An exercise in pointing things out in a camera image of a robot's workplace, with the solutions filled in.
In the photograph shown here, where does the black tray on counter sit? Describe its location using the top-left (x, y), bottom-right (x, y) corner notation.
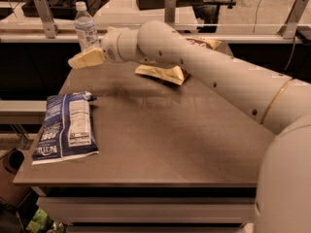
top-left (20, 0), bottom-right (110, 21)

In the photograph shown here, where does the blue white chip bag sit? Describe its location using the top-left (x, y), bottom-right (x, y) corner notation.
top-left (32, 91), bottom-right (99, 165)

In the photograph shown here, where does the middle metal rail bracket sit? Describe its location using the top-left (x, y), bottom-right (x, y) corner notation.
top-left (164, 0), bottom-right (176, 24)

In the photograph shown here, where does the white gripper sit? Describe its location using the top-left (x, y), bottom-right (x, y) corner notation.
top-left (68, 26), bottom-right (128, 69)

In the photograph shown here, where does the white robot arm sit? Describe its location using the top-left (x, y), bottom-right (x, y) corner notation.
top-left (69, 21), bottom-right (311, 233)

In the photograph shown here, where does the left metal rail bracket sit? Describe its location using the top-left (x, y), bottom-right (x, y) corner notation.
top-left (33, 0), bottom-right (58, 39)

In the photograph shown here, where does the right metal rail bracket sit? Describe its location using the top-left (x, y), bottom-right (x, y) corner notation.
top-left (278, 0), bottom-right (309, 39)

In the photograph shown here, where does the yellow brown chip bag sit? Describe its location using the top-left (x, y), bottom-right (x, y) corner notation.
top-left (135, 37), bottom-right (222, 85)

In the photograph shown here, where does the clear plastic water bottle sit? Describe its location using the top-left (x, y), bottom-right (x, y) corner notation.
top-left (74, 1), bottom-right (99, 50)

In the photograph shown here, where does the metal rail bracket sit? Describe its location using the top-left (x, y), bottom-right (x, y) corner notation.
top-left (278, 0), bottom-right (309, 39)
top-left (33, 0), bottom-right (58, 39)
top-left (164, 0), bottom-right (176, 24)

